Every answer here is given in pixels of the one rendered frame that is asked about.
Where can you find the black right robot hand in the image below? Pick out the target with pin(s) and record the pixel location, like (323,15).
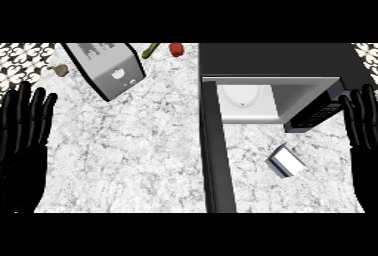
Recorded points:
(364,133)

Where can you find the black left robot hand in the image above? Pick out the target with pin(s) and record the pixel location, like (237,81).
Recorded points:
(22,140)

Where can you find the dark grey microwave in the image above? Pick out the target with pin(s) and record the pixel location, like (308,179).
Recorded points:
(285,76)

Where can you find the white glass microwave plate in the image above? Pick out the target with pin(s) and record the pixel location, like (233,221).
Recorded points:
(242,96)

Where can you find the dark grey microwave door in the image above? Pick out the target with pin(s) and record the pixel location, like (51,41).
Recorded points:
(215,150)

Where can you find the beige mushroom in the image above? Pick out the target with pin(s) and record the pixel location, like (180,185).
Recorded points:
(59,70)

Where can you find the silver toaster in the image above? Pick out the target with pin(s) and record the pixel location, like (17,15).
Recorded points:
(110,68)

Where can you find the green vegetable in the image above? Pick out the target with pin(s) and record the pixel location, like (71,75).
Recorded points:
(150,50)

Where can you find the red pepper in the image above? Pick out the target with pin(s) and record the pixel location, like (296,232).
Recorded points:
(175,49)

